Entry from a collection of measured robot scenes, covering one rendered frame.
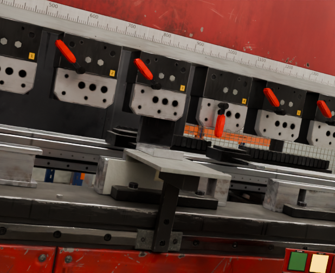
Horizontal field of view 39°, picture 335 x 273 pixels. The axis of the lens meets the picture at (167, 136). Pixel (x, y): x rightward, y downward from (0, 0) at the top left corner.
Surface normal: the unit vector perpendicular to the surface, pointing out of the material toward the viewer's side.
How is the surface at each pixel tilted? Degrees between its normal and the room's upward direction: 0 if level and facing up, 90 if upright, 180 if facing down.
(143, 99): 90
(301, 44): 90
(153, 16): 90
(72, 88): 90
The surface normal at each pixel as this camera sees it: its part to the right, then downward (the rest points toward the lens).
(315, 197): 0.39, 0.12
